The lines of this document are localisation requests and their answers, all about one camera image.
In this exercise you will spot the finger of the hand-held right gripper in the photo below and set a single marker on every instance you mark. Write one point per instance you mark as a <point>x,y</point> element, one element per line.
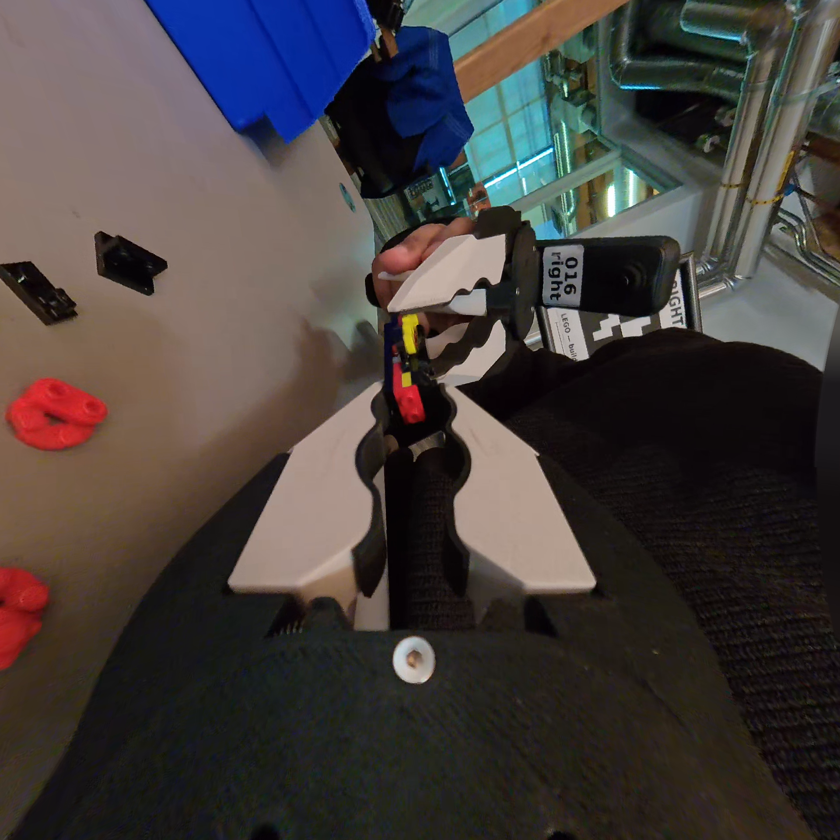
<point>459,348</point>
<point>453,269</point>

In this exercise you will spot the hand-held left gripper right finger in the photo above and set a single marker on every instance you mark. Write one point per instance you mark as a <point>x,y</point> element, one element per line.
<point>525,525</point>

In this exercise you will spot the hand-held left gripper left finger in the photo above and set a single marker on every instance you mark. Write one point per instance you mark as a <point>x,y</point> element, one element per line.
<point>308,518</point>

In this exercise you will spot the yellow black red lego model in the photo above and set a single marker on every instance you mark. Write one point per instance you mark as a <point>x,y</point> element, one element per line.
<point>407,400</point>

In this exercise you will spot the person's right forearm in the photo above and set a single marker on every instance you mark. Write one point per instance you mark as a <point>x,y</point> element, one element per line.
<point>623,367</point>

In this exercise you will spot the red round lego part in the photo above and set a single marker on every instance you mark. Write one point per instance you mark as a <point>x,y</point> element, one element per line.
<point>56,413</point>

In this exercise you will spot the red lego hinge plate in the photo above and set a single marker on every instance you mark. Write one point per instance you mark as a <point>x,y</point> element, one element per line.
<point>19,613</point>

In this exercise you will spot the black square lego plate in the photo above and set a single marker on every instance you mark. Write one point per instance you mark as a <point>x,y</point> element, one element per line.
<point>130,262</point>

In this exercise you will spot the small black lego plate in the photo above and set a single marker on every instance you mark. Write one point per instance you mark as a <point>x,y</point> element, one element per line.
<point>39,292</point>

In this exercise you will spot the person's right hand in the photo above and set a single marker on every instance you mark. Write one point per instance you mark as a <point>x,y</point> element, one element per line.
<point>410,253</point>

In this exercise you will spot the framed marker sign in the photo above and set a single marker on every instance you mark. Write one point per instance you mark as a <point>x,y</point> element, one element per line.
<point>630,328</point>

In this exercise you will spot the blue jacket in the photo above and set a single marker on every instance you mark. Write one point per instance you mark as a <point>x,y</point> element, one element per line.
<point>426,98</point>

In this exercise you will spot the metal ventilation ducts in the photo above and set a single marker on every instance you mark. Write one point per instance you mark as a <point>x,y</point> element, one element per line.
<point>768,131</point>

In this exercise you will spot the wooden beam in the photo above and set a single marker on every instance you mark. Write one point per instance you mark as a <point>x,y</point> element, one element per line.
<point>525,46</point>

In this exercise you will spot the blue plastic bin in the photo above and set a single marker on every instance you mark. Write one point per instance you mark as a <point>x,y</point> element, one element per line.
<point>262,52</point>

